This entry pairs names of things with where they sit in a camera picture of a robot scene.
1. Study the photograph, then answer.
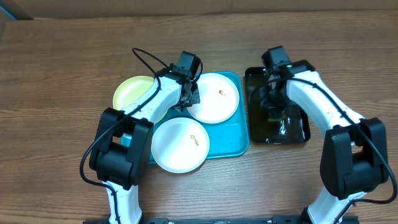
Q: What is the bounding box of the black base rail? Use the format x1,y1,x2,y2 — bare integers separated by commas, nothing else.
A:
82,214,361,224

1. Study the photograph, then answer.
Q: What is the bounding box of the yellow-green plate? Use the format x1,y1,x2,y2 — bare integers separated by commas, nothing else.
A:
113,76,157,110

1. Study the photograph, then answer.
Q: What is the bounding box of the white plate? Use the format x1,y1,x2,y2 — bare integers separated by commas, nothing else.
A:
151,117,210,174
187,73,239,124

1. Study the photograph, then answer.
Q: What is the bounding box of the black water tray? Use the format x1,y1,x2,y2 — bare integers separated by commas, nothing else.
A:
245,67,310,144

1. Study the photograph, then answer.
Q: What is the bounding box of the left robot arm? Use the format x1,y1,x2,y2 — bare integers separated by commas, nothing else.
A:
80,51,203,223

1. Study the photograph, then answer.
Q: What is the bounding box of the teal plastic tray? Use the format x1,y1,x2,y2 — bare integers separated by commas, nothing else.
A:
120,71,250,165

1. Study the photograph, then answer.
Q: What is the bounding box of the green yellow sponge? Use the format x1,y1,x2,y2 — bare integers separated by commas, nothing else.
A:
268,107,285,122

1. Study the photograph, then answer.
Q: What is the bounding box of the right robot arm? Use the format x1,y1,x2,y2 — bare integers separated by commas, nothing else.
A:
259,46,397,223

